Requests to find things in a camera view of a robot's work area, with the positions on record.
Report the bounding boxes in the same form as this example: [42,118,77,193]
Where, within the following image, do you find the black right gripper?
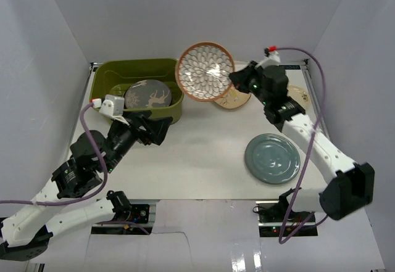
[229,61,271,107]

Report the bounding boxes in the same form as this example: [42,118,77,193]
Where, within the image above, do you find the grey reindeer snowflake plate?
[124,80,172,109]

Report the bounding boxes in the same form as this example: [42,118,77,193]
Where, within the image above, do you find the brown rimmed petal pattern bowl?
[175,41,235,102]

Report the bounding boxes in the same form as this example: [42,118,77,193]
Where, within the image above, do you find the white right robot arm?
[229,61,375,222]

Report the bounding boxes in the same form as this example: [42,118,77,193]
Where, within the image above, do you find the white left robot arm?
[1,111,173,262]

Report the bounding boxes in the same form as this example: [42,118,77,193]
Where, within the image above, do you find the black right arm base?
[252,200,318,238]

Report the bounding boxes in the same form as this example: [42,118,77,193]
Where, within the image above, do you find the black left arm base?
[91,204,152,236]

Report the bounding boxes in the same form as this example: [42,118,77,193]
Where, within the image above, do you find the olive green plastic bin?
[90,59,184,123]

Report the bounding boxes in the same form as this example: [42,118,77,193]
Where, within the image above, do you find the beige bird branch plate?
[214,86,251,110]

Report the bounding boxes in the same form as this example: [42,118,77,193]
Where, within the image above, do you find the blue label sticker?
[283,65,301,70]

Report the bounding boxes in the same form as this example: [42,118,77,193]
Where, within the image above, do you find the small cream flower plate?
[288,84,311,110]

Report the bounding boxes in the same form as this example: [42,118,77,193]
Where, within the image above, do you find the white paper sheets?
[181,59,191,65]

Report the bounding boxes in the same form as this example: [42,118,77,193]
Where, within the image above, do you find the light blue ceramic plate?
[244,133,301,185]

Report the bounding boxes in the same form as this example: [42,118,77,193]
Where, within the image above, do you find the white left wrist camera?
[91,94,128,125]

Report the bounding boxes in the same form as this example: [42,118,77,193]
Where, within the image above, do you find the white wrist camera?
[264,46,281,67]
[91,94,128,125]

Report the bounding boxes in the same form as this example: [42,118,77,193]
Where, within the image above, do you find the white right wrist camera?
[264,46,281,67]

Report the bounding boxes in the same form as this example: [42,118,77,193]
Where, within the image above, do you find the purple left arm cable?
[0,101,152,235]

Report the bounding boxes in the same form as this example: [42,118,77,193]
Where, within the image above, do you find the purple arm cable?
[0,101,152,235]
[276,46,330,244]

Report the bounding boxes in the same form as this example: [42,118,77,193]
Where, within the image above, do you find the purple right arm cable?
[276,46,330,244]

